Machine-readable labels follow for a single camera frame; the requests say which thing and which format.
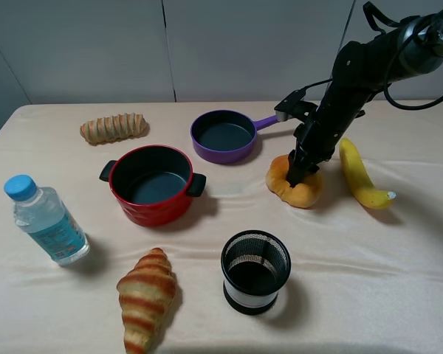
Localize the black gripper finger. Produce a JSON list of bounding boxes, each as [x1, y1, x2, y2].
[[286, 149, 314, 187]]

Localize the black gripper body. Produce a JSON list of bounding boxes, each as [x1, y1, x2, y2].
[[273, 89, 343, 174]]

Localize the orange donut bread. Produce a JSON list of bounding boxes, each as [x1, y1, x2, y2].
[[265, 155, 323, 209]]

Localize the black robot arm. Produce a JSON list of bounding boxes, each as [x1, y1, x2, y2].
[[275, 1, 443, 187]]

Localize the yellow banana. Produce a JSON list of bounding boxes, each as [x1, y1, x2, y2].
[[339, 138, 396, 209]]

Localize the black mesh pen cup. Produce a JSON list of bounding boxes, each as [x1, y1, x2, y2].
[[221, 230, 292, 316]]

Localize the striped long bread roll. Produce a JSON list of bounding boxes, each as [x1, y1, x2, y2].
[[80, 113, 148, 145]]

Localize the striped croissant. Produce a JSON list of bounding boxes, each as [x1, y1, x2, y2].
[[117, 248, 177, 353]]

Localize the blue cap water bottle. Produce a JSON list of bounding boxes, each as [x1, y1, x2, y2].
[[4, 174, 89, 266]]

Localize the purple saucepan with handle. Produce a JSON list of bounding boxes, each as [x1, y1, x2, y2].
[[190, 110, 278, 164]]

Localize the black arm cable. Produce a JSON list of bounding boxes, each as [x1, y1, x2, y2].
[[298, 1, 443, 111]]

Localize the red pot black handles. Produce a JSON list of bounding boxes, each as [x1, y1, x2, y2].
[[99, 145, 207, 227]]

